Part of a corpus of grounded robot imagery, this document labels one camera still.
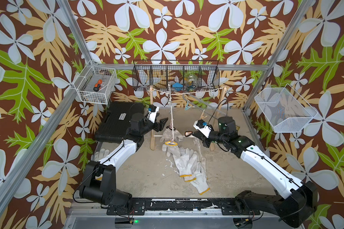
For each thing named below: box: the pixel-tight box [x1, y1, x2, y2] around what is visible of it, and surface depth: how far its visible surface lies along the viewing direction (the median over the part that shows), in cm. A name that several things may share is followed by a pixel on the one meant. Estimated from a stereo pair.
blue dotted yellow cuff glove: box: [161, 140, 182, 158], surface depth 86 cm
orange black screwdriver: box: [93, 79, 103, 93], surface depth 82 cm
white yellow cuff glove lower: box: [183, 156, 211, 196], surface depth 84 cm
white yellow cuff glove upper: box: [173, 147, 198, 178], surface depth 90 cm
